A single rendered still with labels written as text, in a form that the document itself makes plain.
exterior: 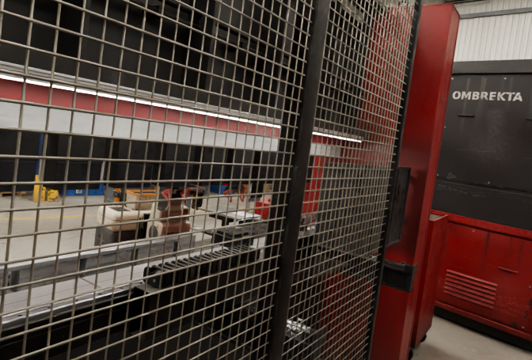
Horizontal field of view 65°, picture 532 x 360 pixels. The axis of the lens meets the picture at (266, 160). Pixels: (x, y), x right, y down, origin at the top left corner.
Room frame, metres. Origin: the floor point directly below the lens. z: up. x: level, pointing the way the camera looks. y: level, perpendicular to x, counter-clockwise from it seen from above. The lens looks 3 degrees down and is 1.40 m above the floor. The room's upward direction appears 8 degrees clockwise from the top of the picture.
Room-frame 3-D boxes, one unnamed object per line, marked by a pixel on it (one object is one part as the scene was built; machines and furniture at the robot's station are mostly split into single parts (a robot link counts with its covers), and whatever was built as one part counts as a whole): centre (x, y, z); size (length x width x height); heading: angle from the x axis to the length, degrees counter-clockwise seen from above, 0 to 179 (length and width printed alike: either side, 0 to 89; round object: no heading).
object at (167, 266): (1.20, 0.12, 1.02); 0.44 x 0.06 x 0.04; 147
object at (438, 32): (2.78, -0.65, 1.15); 0.85 x 0.25 x 2.30; 57
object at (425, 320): (3.12, -1.09, 0.50); 0.50 x 0.50 x 1.00; 57
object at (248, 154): (1.92, 0.13, 1.26); 0.15 x 0.09 x 0.17; 147
